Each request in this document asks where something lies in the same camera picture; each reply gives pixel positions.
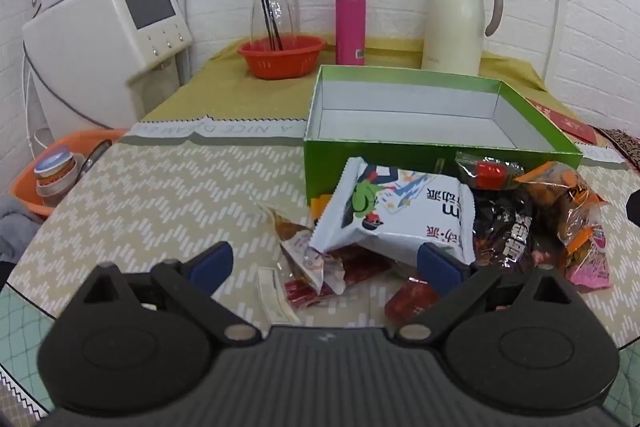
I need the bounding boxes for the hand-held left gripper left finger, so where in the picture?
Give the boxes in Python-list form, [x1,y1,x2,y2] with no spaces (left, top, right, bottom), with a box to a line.
[55,241,263,349]

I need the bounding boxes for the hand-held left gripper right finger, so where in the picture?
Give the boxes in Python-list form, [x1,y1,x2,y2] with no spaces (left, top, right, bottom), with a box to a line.
[394,243,598,348]

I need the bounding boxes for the white snack packet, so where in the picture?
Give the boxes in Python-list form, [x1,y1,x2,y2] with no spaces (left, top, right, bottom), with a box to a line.
[310,157,476,265]

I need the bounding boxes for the clear packet with red label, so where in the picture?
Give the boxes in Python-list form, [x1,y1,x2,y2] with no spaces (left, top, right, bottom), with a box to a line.
[455,151,526,190]

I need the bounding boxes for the green cardboard box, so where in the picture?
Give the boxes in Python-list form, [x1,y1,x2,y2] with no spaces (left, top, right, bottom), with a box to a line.
[302,64,583,208]

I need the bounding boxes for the red jelly packet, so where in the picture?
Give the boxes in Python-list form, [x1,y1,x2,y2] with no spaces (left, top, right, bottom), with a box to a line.
[384,279,441,320]

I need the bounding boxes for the chevron patterned table cover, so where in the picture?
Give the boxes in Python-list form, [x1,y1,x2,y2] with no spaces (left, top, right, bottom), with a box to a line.
[0,122,640,418]

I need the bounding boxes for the dark red snack packet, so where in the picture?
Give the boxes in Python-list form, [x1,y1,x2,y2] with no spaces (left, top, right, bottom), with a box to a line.
[320,247,396,288]

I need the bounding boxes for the black snack packet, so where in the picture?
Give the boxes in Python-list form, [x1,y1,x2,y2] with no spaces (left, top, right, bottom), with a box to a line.
[470,187,556,269]

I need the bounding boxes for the clear packet with brown snack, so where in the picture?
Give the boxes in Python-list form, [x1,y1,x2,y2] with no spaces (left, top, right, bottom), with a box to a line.
[257,202,347,295]

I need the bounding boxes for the red striped snack packet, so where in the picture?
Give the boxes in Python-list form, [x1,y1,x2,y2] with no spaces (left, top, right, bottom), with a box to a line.
[284,279,337,309]

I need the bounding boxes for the yellow orange snack packet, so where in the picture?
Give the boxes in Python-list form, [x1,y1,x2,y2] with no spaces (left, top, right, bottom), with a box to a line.
[310,194,334,222]

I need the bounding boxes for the pink snack packet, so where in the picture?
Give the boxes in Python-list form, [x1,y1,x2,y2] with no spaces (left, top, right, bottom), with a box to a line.
[565,227,613,290]

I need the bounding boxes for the grey metal tool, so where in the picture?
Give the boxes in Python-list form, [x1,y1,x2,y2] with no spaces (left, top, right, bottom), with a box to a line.
[75,139,113,188]

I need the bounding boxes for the yellow tablecloth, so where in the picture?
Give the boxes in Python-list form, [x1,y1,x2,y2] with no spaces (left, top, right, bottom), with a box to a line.
[142,34,598,144]

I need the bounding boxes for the jar with blue lid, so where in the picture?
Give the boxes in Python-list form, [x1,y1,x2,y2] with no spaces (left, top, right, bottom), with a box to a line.
[34,146,86,210]

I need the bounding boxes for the red envelope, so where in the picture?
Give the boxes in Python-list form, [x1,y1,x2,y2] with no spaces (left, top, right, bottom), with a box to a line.
[527,99,598,144]

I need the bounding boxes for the orange plastic basin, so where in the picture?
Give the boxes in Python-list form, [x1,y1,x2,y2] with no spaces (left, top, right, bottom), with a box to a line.
[10,128,128,220]

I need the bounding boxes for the grey cloth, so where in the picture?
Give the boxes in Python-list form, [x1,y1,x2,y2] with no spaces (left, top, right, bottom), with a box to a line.
[0,194,41,263]

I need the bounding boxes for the red plastic basket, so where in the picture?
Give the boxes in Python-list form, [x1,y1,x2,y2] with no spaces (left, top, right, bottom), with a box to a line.
[236,35,327,80]

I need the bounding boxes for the patterned blanket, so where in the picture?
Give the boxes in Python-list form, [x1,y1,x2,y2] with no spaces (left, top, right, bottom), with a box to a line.
[595,127,640,170]

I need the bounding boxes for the cream thermos jug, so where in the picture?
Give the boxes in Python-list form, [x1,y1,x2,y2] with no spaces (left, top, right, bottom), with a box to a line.
[421,0,505,76]

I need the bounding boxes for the white water dispenser with screen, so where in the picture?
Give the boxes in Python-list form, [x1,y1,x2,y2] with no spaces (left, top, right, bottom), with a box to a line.
[22,0,193,130]

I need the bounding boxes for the black chopstick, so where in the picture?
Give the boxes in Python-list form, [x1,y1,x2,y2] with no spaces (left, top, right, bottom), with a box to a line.
[253,0,285,50]
[259,0,278,50]

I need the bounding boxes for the pink thermos bottle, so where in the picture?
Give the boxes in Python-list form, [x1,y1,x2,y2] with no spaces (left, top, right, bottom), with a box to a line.
[335,0,367,66]

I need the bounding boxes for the glass carafe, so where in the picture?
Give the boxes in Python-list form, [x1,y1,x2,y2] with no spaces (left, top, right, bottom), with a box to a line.
[249,0,301,50]

